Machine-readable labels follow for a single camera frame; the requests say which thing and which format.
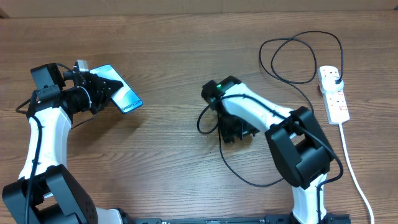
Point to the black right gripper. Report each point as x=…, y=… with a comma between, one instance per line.
x=232, y=136

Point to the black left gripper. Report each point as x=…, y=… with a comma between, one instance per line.
x=103, y=93

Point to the Samsung Galaxy smartphone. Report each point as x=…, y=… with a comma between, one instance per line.
x=125, y=98

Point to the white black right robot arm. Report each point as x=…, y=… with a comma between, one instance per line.
x=298, y=145

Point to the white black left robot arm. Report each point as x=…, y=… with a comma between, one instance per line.
x=46, y=192

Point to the white charger plug adapter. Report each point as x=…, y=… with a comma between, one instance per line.
x=329, y=85

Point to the white power strip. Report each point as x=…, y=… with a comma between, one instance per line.
x=335, y=102

